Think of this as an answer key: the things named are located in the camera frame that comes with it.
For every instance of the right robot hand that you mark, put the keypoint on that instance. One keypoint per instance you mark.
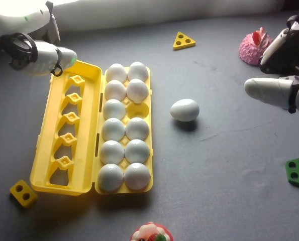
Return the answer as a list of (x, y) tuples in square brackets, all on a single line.
[(267, 89)]

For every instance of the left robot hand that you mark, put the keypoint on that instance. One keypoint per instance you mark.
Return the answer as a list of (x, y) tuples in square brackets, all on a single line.
[(43, 56)]

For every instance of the yellow egg carton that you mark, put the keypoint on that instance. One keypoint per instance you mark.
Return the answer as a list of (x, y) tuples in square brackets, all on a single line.
[(89, 75)]

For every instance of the pink toy cake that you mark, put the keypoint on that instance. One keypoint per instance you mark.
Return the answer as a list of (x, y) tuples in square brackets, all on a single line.
[(249, 50)]

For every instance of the grey table cloth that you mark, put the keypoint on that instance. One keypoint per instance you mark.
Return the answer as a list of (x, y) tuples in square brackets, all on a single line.
[(227, 163)]

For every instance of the green pentagon block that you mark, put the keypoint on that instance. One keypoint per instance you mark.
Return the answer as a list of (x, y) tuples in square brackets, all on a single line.
[(298, 170)]

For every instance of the yellow triangle block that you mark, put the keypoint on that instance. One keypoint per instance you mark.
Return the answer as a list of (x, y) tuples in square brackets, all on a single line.
[(178, 44)]

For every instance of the white backdrop sheet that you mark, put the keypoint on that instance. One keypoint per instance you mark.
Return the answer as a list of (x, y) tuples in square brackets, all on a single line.
[(164, 12)]

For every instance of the yellow two-hole rectangular block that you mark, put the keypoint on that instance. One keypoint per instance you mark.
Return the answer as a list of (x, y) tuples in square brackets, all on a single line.
[(23, 198)]

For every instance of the red and white toy cake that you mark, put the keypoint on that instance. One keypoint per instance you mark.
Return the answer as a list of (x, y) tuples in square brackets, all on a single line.
[(149, 233)]

